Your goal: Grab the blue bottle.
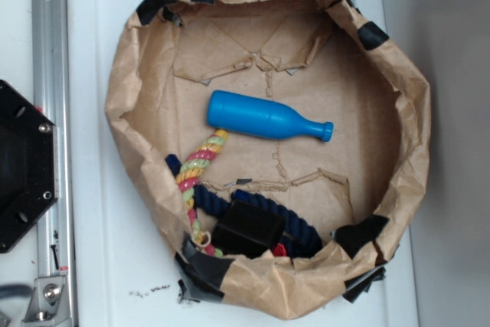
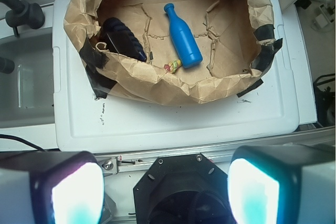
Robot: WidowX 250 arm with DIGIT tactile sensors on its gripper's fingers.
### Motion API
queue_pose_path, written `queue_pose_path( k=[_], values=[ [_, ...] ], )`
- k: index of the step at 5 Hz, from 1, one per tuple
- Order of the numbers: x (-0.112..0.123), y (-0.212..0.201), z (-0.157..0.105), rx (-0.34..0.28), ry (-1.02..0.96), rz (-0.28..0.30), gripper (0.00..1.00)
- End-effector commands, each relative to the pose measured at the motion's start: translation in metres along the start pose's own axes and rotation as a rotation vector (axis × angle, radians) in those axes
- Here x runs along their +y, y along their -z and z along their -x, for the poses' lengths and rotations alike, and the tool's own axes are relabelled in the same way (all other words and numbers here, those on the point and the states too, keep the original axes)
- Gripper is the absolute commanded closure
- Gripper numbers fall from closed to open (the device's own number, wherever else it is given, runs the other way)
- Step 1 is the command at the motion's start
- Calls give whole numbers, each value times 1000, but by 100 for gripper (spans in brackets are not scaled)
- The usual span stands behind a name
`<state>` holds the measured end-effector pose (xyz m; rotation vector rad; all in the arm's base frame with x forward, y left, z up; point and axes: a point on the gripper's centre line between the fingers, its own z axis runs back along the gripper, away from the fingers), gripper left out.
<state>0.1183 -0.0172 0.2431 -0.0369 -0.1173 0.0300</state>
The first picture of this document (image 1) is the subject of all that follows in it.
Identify black box object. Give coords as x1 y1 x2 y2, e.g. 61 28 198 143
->
212 200 286 258

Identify aluminium frame rail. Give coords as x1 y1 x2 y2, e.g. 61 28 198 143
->
29 0 80 327

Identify multicolour twisted rope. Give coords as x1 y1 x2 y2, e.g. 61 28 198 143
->
175 129 230 259

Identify small red object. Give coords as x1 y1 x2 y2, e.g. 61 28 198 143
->
272 243 289 257

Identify brown paper-lined bin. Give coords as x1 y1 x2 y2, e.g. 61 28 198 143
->
105 0 431 319

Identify metal corner bracket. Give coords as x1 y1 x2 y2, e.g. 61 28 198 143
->
21 276 70 326

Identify blue plastic bottle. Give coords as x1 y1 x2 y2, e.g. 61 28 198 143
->
207 90 334 142

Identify white tray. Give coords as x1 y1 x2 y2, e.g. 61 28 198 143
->
67 0 419 326

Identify dark navy rope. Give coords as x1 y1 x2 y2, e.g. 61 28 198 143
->
165 153 324 259

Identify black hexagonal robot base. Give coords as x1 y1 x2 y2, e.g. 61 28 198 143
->
0 80 57 253

